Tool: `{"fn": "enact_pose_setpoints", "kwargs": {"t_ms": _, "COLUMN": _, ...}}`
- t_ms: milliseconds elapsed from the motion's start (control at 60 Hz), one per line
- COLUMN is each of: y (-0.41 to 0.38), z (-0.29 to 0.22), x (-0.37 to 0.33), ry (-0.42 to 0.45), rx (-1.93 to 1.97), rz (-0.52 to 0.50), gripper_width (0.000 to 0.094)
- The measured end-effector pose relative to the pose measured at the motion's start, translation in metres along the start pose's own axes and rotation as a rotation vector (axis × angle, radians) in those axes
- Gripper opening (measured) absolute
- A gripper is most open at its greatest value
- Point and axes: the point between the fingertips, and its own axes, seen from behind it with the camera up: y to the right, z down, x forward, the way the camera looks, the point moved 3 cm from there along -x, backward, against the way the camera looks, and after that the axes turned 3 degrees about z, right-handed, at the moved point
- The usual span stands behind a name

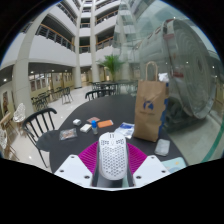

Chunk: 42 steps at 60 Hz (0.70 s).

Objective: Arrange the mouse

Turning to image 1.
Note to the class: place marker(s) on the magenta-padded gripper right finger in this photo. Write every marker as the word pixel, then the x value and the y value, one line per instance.
pixel 150 168

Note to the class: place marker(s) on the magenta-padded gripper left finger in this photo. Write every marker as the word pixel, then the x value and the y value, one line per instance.
pixel 73 168

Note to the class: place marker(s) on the white perforated computer mouse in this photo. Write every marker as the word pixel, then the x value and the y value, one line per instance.
pixel 112 156

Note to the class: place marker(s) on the clear plastic snack bag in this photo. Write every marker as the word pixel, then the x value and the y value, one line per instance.
pixel 68 134

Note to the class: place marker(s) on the black spindle-back chair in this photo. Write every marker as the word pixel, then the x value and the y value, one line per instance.
pixel 100 92
pixel 46 140

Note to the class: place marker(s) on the flat white box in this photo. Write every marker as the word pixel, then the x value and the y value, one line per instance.
pixel 85 128

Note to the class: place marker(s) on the small blue-capped bottle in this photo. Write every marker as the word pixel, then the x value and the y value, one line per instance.
pixel 94 128

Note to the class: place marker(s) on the blue and white plastic packet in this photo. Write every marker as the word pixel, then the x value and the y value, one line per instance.
pixel 126 129

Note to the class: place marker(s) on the small white box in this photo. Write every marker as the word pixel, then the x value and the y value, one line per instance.
pixel 77 122

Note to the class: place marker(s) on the brown flat card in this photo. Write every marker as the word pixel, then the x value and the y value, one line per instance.
pixel 92 119

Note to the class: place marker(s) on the orange flat card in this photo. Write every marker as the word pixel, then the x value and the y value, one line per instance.
pixel 105 123

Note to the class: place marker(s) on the brown paper carrier bag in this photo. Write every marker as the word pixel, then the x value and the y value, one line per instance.
pixel 149 113

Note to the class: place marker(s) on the group of dark chairs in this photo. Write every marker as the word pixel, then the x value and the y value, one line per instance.
pixel 43 100

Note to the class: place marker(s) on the white lattice chair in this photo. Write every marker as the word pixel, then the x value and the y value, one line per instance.
pixel 20 113

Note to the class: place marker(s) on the wooden chair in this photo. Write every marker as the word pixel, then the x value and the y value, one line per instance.
pixel 6 123

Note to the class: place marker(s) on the large white cylindrical exhibit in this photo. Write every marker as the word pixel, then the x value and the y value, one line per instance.
pixel 190 66

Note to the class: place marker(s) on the green potted palm plant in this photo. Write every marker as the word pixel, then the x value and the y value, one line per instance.
pixel 112 63

